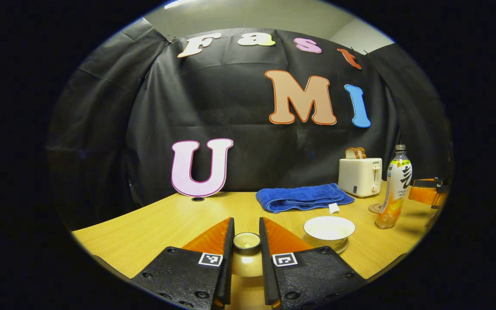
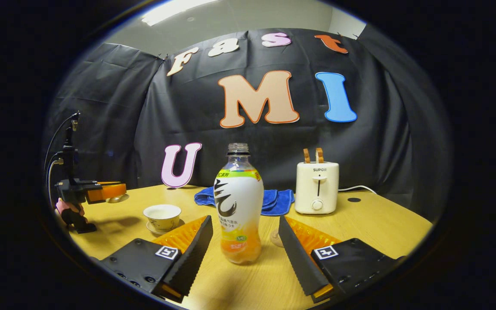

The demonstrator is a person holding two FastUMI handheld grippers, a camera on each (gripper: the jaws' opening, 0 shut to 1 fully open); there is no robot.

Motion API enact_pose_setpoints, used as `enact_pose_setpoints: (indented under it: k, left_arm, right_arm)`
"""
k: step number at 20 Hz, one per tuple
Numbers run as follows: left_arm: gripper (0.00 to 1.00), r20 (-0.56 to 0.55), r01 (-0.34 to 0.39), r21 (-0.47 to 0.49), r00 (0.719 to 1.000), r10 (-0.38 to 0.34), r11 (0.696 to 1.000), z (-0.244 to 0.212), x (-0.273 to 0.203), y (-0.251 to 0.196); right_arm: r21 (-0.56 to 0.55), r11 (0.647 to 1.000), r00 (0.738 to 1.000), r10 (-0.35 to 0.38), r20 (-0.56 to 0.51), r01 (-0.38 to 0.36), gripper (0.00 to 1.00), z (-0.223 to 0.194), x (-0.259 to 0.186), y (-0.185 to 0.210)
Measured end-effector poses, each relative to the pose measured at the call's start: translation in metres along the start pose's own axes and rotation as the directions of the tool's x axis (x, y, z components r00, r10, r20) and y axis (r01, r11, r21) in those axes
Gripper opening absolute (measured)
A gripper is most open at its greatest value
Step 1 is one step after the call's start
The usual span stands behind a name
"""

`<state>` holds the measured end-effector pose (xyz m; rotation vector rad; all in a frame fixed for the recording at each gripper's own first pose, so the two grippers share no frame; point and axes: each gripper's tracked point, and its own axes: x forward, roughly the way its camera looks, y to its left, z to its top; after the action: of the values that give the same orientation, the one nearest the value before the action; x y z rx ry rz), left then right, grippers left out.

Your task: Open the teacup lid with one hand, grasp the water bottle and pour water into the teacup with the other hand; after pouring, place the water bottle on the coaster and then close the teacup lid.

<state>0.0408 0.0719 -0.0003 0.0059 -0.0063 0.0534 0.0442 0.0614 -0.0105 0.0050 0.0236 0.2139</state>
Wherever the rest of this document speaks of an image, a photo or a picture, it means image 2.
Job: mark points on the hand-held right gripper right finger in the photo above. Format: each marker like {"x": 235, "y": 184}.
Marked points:
{"x": 297, "y": 258}

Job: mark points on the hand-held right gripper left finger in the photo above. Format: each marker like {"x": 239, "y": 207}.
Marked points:
{"x": 196, "y": 254}

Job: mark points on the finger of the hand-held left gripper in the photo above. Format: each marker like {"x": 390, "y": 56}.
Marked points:
{"x": 108, "y": 190}

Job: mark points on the yellow teacup lid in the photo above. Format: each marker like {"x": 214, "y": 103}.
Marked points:
{"x": 118, "y": 199}

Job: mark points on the round brown coaster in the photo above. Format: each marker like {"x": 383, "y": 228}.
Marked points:
{"x": 276, "y": 239}

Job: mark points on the yellow ceramic teacup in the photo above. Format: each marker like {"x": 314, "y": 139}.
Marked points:
{"x": 162, "y": 217}

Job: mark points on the white label water bottle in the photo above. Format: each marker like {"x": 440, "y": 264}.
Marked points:
{"x": 239, "y": 198}

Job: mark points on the blue towel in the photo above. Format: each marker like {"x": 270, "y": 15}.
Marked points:
{"x": 278, "y": 200}

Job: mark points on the cream white toaster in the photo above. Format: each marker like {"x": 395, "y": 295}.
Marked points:
{"x": 317, "y": 187}

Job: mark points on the black table grommet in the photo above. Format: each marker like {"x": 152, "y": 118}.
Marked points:
{"x": 354, "y": 199}

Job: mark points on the toast slice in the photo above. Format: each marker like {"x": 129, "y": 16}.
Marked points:
{"x": 319, "y": 155}
{"x": 306, "y": 156}

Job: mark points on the black backdrop cloth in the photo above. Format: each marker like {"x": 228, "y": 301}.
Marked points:
{"x": 381, "y": 150}

